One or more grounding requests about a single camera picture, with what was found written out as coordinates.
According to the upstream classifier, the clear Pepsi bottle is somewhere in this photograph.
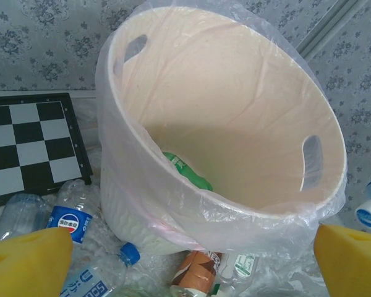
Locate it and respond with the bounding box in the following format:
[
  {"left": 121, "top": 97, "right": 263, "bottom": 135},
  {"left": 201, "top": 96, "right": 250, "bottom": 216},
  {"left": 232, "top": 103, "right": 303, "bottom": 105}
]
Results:
[{"left": 46, "top": 178, "right": 112, "bottom": 248}]

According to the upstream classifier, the black and white chessboard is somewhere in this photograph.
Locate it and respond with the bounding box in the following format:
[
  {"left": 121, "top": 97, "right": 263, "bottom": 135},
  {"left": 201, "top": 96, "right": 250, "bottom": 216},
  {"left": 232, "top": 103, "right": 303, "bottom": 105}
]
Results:
[{"left": 0, "top": 92, "right": 94, "bottom": 210}]

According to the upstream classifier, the aluminium frame post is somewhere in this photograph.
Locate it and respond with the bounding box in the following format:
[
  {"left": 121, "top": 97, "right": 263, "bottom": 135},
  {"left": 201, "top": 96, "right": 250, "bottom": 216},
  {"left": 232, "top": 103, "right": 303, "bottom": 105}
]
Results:
[{"left": 296, "top": 0, "right": 369, "bottom": 59}]

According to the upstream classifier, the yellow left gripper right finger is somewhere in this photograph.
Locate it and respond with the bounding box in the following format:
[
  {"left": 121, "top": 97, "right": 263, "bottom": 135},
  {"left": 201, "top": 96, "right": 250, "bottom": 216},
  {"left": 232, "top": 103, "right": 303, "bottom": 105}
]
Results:
[{"left": 314, "top": 223, "right": 371, "bottom": 297}]

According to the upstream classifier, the Pocari Sweat bottle white cap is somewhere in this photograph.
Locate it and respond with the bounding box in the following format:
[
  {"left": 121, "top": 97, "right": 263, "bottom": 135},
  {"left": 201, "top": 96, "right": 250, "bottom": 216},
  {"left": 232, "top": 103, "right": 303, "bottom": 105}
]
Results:
[{"left": 354, "top": 173, "right": 371, "bottom": 230}]

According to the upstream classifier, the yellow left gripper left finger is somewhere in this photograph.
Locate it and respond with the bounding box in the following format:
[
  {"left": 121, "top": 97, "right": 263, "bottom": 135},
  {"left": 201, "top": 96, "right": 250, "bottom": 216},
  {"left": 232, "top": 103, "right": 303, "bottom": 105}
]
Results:
[{"left": 0, "top": 227, "right": 74, "bottom": 297}]

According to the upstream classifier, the cream plastic bin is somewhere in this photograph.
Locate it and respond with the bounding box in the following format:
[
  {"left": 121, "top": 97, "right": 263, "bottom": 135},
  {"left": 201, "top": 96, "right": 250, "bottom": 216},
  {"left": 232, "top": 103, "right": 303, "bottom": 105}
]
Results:
[{"left": 99, "top": 7, "right": 349, "bottom": 256}]

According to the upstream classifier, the brown Nescafe coffee bottle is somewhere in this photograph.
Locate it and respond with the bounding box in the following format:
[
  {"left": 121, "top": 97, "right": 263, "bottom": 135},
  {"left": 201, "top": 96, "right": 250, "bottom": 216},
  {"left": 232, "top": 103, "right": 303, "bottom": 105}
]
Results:
[{"left": 169, "top": 249, "right": 225, "bottom": 297}]

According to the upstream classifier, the clear bottle green-white label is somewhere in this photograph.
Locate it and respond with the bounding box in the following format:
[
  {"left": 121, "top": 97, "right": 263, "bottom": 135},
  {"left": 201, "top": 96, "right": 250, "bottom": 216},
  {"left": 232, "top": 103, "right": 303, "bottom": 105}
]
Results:
[{"left": 215, "top": 252, "right": 260, "bottom": 297}]

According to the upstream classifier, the clear plastic bin liner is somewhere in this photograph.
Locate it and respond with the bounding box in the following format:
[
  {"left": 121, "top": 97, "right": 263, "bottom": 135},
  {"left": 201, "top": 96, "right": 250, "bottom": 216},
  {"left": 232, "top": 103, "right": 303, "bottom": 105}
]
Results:
[{"left": 95, "top": 0, "right": 371, "bottom": 257}]

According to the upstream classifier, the clear soda water bottle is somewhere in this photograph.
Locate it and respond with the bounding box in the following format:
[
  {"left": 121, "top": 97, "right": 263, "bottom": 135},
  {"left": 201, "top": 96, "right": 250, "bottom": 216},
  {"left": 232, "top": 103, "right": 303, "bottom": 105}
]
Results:
[{"left": 60, "top": 242, "right": 142, "bottom": 297}]

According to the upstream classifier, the green bottle with white script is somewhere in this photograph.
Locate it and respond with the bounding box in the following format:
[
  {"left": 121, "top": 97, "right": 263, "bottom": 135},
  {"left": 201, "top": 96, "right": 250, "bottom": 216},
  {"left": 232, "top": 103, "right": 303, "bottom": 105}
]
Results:
[{"left": 162, "top": 150, "right": 214, "bottom": 192}]

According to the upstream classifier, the clear unlabelled bottle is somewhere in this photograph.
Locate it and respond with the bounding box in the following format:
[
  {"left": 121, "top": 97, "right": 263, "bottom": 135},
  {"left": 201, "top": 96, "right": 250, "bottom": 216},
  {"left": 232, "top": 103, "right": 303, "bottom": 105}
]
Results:
[{"left": 0, "top": 193, "right": 49, "bottom": 244}]

